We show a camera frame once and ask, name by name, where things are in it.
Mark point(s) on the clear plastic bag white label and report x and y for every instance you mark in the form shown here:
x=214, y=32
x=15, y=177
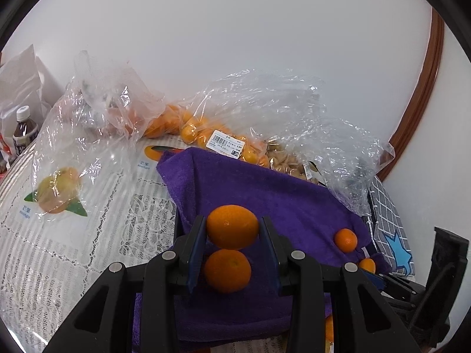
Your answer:
x=287, y=103

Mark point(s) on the purple towel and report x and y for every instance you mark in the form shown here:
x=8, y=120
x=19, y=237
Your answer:
x=279, y=195

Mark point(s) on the large orange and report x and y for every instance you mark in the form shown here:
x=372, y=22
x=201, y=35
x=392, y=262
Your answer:
x=232, y=227

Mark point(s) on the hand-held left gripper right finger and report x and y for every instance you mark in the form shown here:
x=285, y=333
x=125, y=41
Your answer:
x=270, y=250

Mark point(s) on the brown wooden door frame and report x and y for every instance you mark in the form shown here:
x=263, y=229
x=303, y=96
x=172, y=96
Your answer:
x=427, y=81

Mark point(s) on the dark drink bottle white cap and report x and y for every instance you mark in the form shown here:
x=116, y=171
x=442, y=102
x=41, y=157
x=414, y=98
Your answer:
x=25, y=132

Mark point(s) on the heap of small bagged oranges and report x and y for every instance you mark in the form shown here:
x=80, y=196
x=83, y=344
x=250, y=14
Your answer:
x=191, y=128

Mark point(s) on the white label sticker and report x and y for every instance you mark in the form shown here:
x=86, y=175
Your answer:
x=224, y=144

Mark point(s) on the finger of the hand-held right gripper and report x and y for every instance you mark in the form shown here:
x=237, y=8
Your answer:
x=403, y=305
x=376, y=278

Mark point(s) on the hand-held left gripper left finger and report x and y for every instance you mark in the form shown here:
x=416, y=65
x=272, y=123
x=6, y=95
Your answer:
x=195, y=253

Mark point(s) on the small orange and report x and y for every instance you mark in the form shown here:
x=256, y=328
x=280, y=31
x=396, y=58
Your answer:
x=367, y=264

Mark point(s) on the grey checked cushion blue star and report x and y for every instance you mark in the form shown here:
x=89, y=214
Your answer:
x=393, y=220

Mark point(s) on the heap of beige husked fruits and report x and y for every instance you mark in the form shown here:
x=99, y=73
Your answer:
x=290, y=161

